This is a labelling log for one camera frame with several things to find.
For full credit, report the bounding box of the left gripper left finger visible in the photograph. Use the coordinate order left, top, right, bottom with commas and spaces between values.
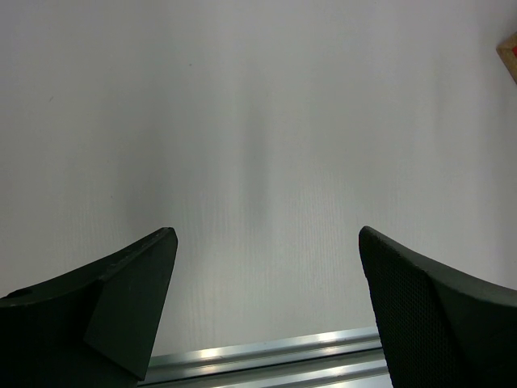
1, 227, 178, 387

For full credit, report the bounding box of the watermelon print canvas bag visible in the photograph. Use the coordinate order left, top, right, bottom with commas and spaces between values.
496, 33, 517, 83

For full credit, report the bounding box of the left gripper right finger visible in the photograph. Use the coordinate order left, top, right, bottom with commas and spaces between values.
359, 226, 516, 387

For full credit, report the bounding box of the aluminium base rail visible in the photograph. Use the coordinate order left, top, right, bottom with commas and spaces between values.
139, 327, 392, 387

